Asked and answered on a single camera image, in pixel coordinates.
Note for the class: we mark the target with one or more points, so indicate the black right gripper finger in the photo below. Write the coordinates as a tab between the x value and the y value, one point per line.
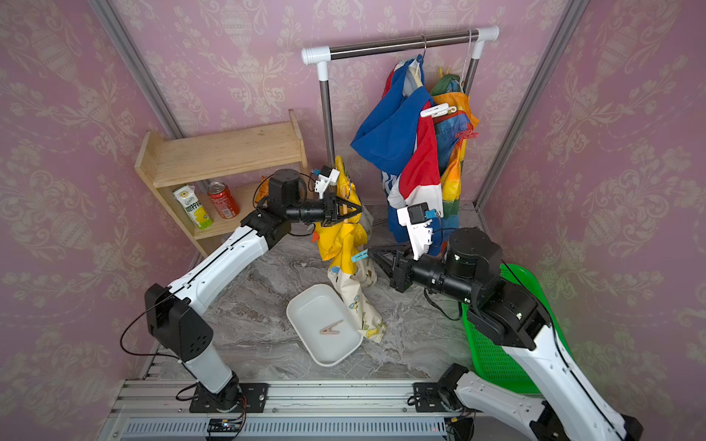
389	252
386	263

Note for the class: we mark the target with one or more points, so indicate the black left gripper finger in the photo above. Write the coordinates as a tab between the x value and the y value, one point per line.
342	203
348	213

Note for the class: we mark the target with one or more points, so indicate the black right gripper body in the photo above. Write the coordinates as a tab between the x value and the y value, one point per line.
432	277

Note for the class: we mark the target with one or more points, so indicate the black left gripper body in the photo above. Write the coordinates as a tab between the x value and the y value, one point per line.
313	210

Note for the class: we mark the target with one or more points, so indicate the blue clothespin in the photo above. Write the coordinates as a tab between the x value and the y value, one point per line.
360	256

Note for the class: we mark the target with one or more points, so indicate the yellow dinosaur print jacket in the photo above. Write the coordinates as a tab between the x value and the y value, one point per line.
338	244

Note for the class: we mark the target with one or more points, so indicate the pink clothespin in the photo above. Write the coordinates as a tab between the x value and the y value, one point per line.
332	329

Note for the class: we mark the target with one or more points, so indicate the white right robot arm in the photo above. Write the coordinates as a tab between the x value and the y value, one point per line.
512	318

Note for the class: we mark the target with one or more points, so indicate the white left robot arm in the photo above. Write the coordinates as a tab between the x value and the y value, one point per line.
174	314

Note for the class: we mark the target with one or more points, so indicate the orange snack bag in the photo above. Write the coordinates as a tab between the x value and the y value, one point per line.
262	190

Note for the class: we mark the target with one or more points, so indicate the blue red white jacket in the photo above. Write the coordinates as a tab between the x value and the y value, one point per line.
402	144

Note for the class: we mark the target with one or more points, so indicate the white plastic tray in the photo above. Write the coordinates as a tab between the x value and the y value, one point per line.
311	311

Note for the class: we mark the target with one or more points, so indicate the wooden two-tier shelf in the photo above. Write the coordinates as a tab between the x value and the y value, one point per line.
164	166

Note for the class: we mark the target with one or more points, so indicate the red soda can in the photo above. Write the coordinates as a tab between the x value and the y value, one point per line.
222	199

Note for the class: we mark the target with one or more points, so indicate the green plastic basket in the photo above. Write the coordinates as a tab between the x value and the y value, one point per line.
490	362

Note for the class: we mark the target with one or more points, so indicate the rainbow striped jacket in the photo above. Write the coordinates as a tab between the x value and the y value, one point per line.
451	150

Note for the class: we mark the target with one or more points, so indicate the white clothespin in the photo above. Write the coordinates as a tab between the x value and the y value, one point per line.
438	111

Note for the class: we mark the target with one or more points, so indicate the red clothespin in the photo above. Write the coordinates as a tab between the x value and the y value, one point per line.
468	133

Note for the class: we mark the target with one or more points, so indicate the green white juice carton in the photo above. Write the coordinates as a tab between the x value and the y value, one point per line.
187	198

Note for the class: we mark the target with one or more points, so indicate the metal clothes rack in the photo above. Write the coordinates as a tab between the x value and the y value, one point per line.
352	79

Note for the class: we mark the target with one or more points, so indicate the small circuit board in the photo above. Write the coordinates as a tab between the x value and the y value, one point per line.
219	426

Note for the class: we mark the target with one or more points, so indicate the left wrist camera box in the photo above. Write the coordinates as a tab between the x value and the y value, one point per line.
325	178

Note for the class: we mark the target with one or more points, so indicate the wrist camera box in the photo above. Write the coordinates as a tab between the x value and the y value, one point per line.
325	178
417	220

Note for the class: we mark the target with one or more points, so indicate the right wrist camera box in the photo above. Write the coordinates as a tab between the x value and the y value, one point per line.
417	220

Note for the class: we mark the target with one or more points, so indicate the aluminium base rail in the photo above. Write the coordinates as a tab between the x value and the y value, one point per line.
300	410

